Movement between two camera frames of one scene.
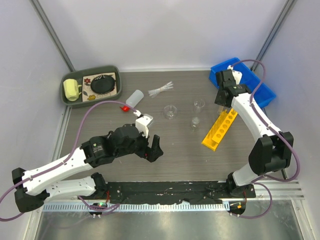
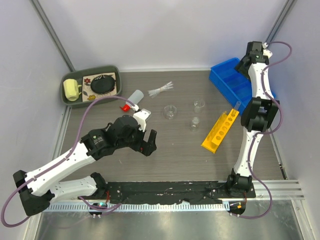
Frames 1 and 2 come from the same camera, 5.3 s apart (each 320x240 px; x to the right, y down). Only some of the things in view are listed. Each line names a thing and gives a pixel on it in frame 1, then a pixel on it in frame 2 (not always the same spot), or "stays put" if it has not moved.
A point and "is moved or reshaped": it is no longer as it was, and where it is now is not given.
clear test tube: (220, 109) is moved or reshaped
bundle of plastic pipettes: (153, 92) stays put
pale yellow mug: (71, 89) stays put
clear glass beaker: (198, 103) stays put
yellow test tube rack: (220, 129) stays put
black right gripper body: (218, 100) to (242, 69)
